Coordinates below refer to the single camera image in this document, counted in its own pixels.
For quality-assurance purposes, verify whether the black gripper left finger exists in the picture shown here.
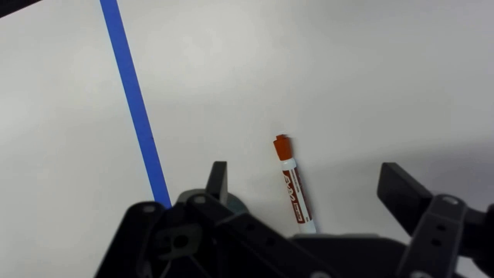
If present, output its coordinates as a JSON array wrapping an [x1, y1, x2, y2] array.
[[93, 158, 330, 278]]

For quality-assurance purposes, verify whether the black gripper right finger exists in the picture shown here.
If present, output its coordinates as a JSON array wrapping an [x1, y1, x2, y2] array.
[[375, 161, 494, 278]]

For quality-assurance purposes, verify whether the orange-capped white marker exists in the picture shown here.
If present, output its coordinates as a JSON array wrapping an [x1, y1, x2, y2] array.
[[272, 132, 321, 234]]

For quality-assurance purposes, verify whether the blue tape line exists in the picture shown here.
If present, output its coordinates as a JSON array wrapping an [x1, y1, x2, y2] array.
[[97, 0, 173, 209]]

